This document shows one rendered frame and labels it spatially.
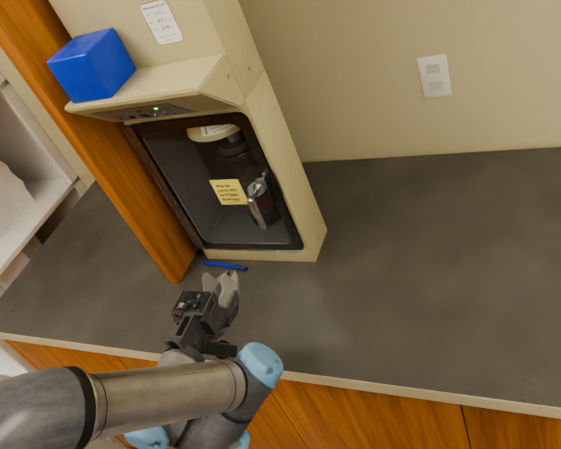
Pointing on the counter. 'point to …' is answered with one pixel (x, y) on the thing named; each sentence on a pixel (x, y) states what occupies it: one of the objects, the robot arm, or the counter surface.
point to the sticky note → (229, 191)
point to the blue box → (92, 66)
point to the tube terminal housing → (89, 14)
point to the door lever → (256, 206)
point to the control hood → (173, 88)
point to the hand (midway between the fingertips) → (231, 279)
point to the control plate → (143, 111)
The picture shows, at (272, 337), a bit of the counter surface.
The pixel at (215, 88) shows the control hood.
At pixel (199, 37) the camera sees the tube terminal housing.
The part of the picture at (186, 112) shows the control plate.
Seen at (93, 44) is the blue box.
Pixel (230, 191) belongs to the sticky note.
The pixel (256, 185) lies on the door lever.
